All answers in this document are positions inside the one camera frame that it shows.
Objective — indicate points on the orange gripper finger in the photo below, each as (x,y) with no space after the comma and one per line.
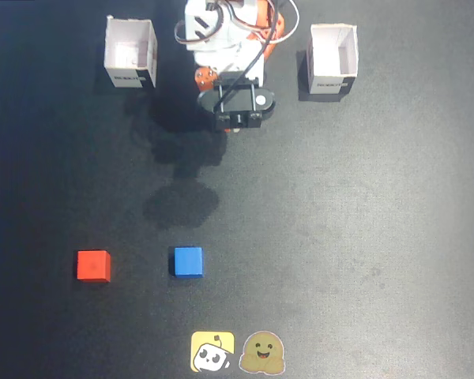
(205,79)

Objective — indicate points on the blue cube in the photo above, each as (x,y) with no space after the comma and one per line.
(187,261)

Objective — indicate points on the red cube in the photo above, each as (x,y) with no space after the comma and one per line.
(92,266)

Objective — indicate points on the white cardboard box black label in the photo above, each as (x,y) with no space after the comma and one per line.
(333,59)
(130,51)

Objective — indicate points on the yellow robot sticker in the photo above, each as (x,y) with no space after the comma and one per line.
(211,351)

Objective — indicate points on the hugging face emoji sticker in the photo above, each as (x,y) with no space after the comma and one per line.
(262,352)

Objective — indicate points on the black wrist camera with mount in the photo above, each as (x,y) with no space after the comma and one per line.
(237,104)

